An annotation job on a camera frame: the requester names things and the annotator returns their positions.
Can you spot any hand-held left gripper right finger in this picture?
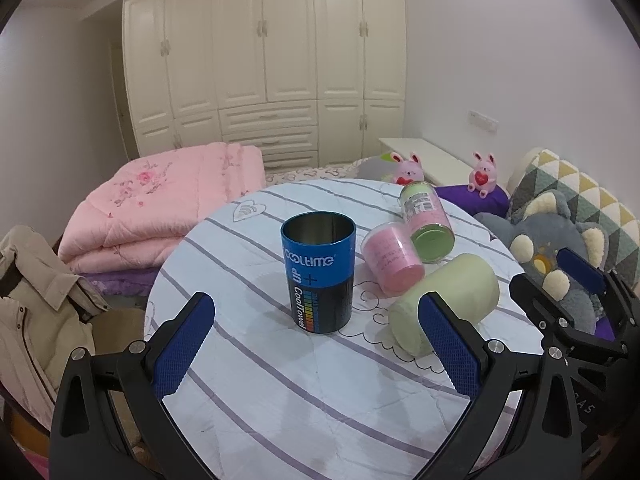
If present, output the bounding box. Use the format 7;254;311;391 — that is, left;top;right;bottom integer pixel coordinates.
417;291;586;480

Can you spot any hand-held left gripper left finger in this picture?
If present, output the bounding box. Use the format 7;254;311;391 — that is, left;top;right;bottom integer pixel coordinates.
50;291;217;480

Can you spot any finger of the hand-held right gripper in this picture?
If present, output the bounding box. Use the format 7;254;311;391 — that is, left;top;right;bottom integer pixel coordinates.
556;247;640;357
509;272;627;357

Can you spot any clear cup with pink towel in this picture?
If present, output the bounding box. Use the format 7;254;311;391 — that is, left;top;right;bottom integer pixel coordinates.
361;221;426;297

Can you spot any blue and black tin cup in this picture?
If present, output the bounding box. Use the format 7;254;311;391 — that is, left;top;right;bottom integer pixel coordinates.
280;213;357;335

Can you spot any grey bear plush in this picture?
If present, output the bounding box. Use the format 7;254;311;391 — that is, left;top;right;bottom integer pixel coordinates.
472;192;616;336

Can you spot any pale green towel roll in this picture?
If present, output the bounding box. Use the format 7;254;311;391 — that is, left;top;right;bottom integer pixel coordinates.
389;253;501;357

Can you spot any purple blanket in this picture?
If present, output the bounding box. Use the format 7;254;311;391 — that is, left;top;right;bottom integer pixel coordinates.
80;266;166;307

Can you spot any triangle patterned pillow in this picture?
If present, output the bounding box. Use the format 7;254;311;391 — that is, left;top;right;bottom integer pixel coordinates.
507;147;640;281

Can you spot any purple cushion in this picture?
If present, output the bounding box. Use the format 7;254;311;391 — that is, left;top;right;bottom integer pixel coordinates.
434;183;511;218

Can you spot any pink bunny plush with heart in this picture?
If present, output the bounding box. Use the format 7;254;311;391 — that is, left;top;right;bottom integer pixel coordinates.
467;151;501;198

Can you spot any green lid plastic canister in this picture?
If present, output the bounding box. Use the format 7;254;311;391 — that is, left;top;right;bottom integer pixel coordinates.
398;180;455;264

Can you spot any folded pink quilt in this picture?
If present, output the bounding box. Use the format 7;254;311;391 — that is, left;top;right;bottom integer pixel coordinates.
57;142;267;277

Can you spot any beige jacket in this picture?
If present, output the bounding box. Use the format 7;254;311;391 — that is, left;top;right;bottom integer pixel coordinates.
0;225;111;416

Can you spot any white bedside shelf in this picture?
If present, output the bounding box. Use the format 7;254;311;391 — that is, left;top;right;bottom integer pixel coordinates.
377;137;473;187

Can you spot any grey pillow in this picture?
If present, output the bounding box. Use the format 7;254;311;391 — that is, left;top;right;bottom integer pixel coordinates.
357;154;401;182

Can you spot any heart print bed sheet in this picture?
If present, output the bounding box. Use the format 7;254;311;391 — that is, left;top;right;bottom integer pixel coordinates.
265;157;371;184

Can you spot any cream wardrobe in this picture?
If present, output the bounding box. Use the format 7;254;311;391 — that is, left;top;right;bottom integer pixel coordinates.
121;0;408;171

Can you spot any white wall socket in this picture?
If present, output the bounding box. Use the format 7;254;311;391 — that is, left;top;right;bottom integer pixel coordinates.
468;110;499;131

